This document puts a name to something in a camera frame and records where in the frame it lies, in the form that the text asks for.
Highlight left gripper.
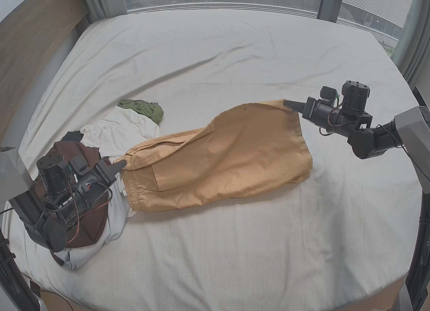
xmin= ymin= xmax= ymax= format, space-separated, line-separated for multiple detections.
xmin=64 ymin=159 xmax=116 ymax=212

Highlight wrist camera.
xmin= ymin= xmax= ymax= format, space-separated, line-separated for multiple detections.
xmin=68 ymin=155 xmax=90 ymax=173
xmin=319 ymin=85 xmax=339 ymax=104

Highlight pale blue garment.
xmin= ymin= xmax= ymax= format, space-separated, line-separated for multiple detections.
xmin=50 ymin=169 xmax=139 ymax=271

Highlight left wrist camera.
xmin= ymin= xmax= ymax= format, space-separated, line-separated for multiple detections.
xmin=68 ymin=155 xmax=90 ymax=173

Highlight green garment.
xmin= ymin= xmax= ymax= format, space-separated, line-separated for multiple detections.
xmin=117 ymin=98 xmax=165 ymax=125

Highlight tan trousers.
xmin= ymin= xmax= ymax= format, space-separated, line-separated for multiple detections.
xmin=112 ymin=99 xmax=314 ymax=213

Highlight brown garment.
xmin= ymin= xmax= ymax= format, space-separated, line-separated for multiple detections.
xmin=50 ymin=131 xmax=114 ymax=267

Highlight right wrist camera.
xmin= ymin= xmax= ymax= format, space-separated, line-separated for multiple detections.
xmin=319 ymin=85 xmax=339 ymax=104

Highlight white garment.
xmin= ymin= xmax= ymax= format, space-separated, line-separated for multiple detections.
xmin=80 ymin=106 xmax=161 ymax=158

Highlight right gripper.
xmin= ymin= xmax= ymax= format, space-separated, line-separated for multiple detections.
xmin=301 ymin=96 xmax=342 ymax=133

